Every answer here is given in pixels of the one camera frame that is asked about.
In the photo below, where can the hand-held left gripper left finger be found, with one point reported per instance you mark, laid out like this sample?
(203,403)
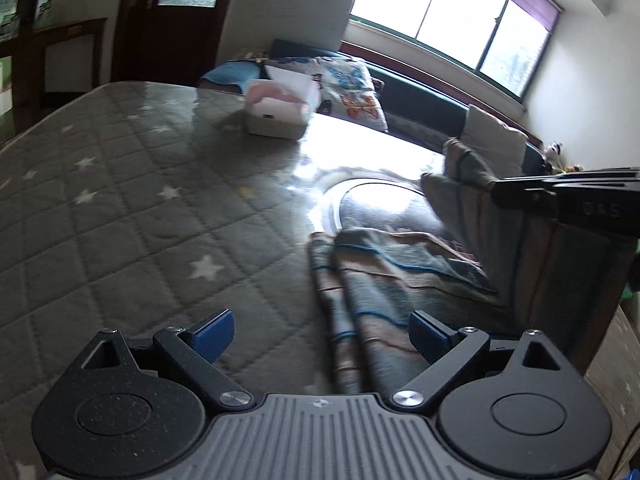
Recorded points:
(215,332)

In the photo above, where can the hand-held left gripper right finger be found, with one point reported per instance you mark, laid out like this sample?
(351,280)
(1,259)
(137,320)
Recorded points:
(430,335)

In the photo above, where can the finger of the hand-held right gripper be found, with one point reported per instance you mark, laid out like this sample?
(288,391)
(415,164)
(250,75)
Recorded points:
(520,195)

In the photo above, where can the blue beige striped shirt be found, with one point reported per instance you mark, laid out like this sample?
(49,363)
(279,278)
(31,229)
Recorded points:
(400,280)

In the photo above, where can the black white plush toy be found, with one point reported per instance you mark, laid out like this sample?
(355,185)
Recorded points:
(553,152)

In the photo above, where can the beige pillow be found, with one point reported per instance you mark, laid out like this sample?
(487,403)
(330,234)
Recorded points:
(492,135)

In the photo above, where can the blue sofa bench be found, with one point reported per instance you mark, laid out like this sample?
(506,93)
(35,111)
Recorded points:
(415,95)

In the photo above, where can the green framed window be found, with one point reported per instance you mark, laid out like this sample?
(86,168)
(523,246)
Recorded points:
(460,10)

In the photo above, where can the butterfly print pillow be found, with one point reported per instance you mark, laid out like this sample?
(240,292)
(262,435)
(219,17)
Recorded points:
(355,90)

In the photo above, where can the white tissue box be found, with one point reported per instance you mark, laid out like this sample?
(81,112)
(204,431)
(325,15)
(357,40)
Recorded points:
(275,115)

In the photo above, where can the dark wooden glass door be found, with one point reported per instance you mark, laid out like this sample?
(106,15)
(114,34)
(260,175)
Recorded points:
(165,45)

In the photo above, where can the dark wooden display cabinet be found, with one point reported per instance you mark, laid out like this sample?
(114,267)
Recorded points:
(20,50)

